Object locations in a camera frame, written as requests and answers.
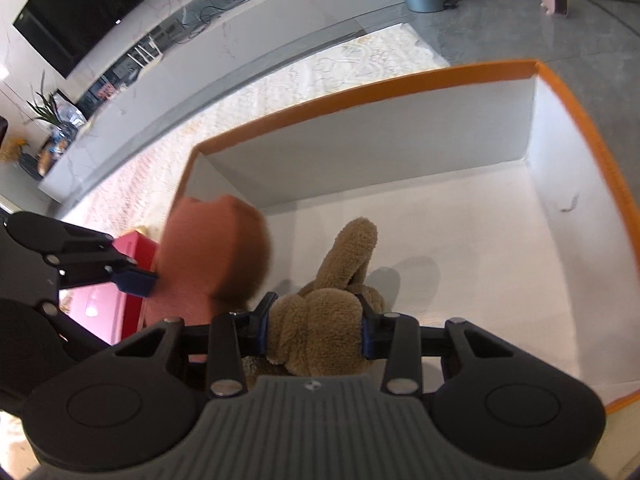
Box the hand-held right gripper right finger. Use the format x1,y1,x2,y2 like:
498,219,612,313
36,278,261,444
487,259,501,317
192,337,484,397
356,293,521,394

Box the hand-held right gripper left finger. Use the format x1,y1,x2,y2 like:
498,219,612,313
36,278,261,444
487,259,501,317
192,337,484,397
114,292,279,399

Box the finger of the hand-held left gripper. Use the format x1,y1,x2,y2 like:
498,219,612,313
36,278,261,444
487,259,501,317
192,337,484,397
5,211,160,297

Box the brown plush bunny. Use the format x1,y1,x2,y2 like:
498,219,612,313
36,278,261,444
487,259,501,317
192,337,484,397
241,217,387,379

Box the reddish-brown plush toy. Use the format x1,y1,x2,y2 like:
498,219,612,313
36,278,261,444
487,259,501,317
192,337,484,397
141,194,274,328

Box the orange cardboard box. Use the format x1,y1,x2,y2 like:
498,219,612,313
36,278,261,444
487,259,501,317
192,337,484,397
177,59,640,417

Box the red box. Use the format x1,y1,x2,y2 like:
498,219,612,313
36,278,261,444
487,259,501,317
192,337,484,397
58,229,162,347

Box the dark basket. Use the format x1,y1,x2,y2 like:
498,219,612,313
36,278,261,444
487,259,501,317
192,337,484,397
17,152,45,181

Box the dried yellow flowers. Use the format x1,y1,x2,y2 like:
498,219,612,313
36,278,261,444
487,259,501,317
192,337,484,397
0,137,27,164

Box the green potted plant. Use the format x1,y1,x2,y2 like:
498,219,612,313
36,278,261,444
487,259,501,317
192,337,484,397
25,71,89,137

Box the white router with antennas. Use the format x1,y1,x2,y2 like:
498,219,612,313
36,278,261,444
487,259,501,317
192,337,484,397
131,39,164,67

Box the cream patterned rug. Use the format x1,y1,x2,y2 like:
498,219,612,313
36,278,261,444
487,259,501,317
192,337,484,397
50,25,453,242

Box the long white TV cabinet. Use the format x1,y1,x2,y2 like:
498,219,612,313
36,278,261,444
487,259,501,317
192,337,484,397
37,0,407,206

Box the black wall television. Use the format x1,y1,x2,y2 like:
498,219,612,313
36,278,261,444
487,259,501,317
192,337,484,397
12,0,267,79

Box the black floor cable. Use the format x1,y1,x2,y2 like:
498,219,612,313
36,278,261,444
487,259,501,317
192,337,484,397
570,0,640,37

